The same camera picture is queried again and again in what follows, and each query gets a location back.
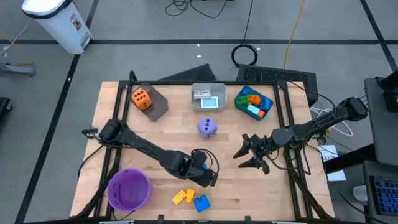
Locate yellow studded brick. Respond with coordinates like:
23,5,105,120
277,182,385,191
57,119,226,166
172,190,187,205

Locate black coiled cable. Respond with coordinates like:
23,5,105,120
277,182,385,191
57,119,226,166
231,0,259,68

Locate white paper sheet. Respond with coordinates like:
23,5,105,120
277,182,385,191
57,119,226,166
317,144,347,182

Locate orange foam dice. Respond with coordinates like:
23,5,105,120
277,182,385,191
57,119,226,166
131,88,153,110

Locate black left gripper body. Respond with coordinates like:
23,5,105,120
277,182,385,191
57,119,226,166
183,164,220,189

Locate black aluminium table frame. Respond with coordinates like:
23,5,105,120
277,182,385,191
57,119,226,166
73,70,336,222

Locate white card packet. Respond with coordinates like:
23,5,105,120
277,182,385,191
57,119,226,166
193,89,212,100

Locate purple plastic bucket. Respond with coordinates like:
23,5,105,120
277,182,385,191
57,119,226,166
106,168,152,213

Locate black flat panel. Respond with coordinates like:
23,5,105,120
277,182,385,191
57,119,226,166
157,63,218,82

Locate grey desk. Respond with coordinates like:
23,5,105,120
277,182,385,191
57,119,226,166
362,76,398,224

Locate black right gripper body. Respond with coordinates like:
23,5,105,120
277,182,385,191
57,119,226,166
248,134,277,175

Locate teal plastic bin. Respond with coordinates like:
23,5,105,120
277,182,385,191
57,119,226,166
234,85,274,121

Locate yellow cable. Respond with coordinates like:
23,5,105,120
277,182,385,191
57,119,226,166
283,0,307,70

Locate purple foam dice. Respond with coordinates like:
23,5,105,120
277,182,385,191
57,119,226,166
197,117,218,139

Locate black tangled floor cable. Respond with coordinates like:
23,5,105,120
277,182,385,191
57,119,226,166
164,0,233,19

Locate black desk device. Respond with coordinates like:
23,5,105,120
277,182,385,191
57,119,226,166
374,70,398,113

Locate big blue two-stud block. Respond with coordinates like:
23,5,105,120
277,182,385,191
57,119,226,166
193,194,211,213

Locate white computer mouse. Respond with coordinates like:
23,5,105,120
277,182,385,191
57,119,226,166
352,185,369,202

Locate white cable bundle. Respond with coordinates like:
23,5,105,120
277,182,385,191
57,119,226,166
309,105,354,138

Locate white floor cable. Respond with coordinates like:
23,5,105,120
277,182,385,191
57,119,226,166
0,18,32,58

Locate grey card box white border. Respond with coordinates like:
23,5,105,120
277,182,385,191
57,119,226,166
200,96,220,109

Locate black camera cable loop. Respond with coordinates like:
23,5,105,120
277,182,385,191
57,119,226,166
191,148,220,175

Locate white pedal trash bin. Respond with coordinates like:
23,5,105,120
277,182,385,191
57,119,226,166
21,0,93,55

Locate backlit black keyboard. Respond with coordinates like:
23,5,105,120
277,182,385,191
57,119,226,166
369,175,398,217

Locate smoky translucent plastic bin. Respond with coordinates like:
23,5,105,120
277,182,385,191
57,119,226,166
130,82,169,122

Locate light grey plastic bin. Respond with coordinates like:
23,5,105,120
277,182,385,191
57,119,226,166
190,83,228,112

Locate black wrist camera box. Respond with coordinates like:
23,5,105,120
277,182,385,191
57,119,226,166
190,150,208,167

